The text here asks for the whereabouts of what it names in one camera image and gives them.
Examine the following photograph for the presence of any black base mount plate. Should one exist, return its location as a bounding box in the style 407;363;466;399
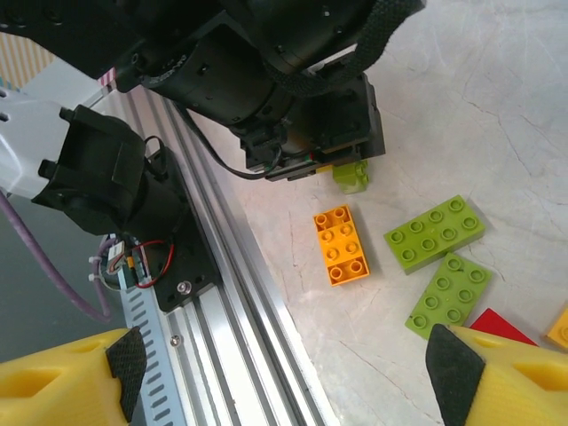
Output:
146;146;223;314

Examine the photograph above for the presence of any green lego brick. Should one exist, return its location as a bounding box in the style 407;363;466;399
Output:
383;194;488;276
332;160;372;195
404;252;493;341

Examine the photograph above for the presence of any red lego brick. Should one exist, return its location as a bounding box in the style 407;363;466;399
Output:
469;308;539;347

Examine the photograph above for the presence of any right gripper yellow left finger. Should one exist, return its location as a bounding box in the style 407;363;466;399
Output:
0;326;147;426

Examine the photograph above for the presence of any orange lego brick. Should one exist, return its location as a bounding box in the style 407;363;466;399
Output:
544;305;568;347
312;203;370;288

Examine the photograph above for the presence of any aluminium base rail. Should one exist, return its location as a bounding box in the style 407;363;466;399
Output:
95;82;341;426

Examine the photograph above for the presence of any perforated cable duct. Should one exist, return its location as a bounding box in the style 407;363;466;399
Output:
115;272;190;426

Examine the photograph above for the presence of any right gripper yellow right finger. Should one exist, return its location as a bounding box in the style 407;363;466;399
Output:
424;322;568;426

